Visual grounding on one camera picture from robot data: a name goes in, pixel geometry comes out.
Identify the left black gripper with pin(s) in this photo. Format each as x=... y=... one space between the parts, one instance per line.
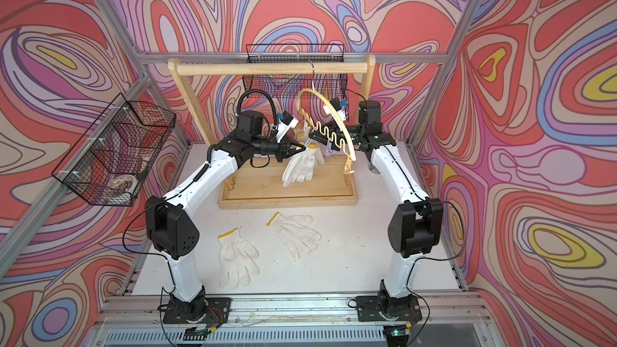
x=283 y=150

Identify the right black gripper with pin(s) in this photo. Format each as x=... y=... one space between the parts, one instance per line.
x=337 y=136

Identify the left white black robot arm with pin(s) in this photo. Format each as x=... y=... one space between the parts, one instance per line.
x=169 y=219

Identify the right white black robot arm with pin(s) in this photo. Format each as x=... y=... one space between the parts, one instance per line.
x=415 y=227

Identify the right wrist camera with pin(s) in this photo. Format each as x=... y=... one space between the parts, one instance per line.
x=339 y=106

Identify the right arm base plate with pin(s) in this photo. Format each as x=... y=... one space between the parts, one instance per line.
x=384 y=308

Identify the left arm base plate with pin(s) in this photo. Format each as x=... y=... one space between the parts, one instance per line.
x=202 y=310

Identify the side black wire basket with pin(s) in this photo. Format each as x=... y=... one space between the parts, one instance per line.
x=130 y=140

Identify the aluminium front rail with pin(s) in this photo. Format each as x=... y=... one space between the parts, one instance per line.
x=310 y=319

